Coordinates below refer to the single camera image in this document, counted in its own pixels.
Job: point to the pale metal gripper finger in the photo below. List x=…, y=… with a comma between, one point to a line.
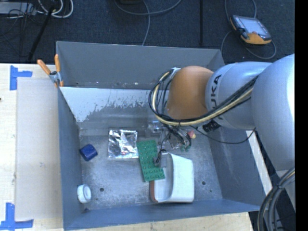
x=164, y=159
x=156, y=127

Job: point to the white round cup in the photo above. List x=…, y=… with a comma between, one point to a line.
x=84, y=193

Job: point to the blue rounded block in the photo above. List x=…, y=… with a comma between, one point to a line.
x=88, y=152

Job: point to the silver foil packet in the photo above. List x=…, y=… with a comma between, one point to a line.
x=122, y=143

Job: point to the grey metal bin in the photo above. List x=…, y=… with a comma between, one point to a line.
x=120, y=177

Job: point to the green studded flat block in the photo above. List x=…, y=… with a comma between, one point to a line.
x=149, y=160

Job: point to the white plastic tub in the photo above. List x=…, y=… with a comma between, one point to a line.
x=180, y=179

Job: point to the red-brown flat block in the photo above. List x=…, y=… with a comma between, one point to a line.
x=152, y=191

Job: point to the pale cardboard board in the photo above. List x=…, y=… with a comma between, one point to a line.
x=36, y=141

